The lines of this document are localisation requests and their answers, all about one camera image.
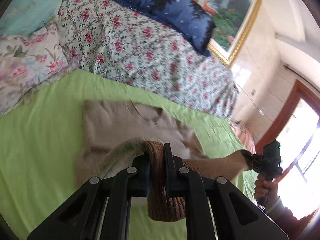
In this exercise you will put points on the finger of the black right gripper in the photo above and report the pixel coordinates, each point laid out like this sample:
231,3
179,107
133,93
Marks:
248,158

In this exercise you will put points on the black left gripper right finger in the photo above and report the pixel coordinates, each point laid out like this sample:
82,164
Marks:
215,208

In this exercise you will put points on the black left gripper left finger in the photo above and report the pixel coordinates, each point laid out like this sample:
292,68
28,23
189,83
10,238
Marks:
100,208

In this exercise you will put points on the beige knit sweater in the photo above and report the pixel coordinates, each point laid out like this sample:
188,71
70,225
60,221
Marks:
117,132

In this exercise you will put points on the dark red sleeve forearm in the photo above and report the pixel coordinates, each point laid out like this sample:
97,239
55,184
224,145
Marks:
285,219

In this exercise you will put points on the person's right hand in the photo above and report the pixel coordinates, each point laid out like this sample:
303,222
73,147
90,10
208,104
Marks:
268,189

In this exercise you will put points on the pink cloth at bedside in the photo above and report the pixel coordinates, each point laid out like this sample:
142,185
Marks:
244,134

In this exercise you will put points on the green bed sheet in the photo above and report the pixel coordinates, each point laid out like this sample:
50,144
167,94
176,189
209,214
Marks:
40,142

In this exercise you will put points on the gold framed landscape painting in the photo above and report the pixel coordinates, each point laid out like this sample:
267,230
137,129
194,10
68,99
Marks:
233,20

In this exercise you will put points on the pastel floral quilt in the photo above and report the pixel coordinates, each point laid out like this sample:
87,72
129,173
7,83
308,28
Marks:
28,62

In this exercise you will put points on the navy blue pillow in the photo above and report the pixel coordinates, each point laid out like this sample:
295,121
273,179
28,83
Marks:
184,16

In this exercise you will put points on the rose floral quilt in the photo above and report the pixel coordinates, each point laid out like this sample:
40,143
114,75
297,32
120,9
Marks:
117,43

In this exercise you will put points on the turquoise floral pillow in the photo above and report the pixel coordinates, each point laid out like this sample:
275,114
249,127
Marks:
24,17

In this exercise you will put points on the wooden window frame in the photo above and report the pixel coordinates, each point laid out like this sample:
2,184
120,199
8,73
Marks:
299,92

